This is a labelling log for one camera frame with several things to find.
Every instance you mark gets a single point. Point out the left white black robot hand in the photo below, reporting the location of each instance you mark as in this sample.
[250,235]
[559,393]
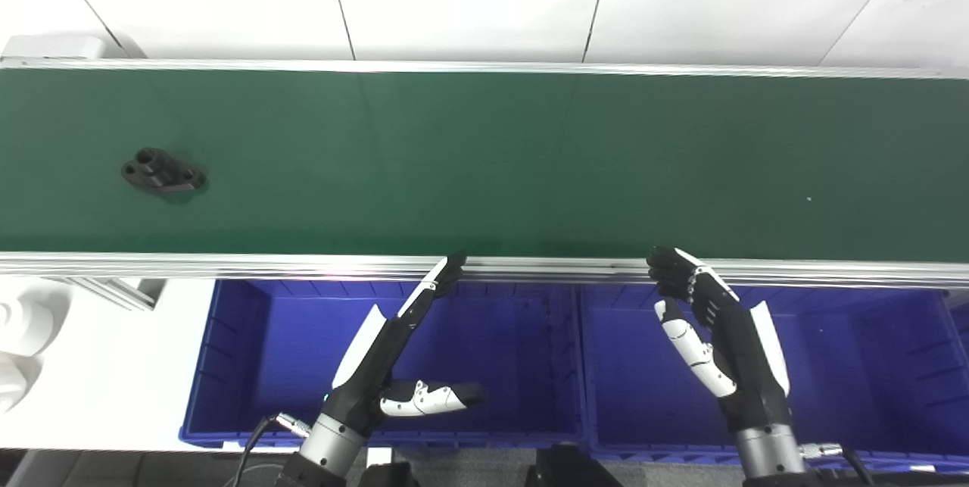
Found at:
[378,366]

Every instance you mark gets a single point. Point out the green conveyor belt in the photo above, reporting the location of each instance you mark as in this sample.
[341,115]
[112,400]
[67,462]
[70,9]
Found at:
[484,169]

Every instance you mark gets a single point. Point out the black flanged machine part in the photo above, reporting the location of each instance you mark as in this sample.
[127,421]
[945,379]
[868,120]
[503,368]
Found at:
[160,171]

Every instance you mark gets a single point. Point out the aluminium conveyor side rail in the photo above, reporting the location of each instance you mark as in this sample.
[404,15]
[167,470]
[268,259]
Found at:
[227,265]
[484,67]

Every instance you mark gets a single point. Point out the grey conveyor end cap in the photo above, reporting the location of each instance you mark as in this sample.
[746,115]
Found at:
[53,46]

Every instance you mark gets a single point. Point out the aluminium conveyor support bracket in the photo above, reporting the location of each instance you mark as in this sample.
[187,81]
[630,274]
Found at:
[121,292]

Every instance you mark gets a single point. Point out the left black silver robot arm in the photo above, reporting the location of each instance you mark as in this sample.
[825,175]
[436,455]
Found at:
[329,445]

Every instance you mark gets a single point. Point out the black robot body block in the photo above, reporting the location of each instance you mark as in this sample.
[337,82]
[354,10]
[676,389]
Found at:
[568,468]
[387,475]

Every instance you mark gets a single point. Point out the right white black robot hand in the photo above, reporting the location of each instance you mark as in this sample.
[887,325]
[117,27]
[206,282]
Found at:
[746,366]

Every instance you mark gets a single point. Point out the blue plastic bin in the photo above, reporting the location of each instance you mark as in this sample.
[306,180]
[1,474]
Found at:
[863,366]
[288,351]
[960,320]

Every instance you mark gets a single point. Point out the white moulded part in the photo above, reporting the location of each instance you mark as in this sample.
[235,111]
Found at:
[30,316]

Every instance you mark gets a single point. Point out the right black silver robot arm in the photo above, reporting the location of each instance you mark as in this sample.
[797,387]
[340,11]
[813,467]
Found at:
[768,457]

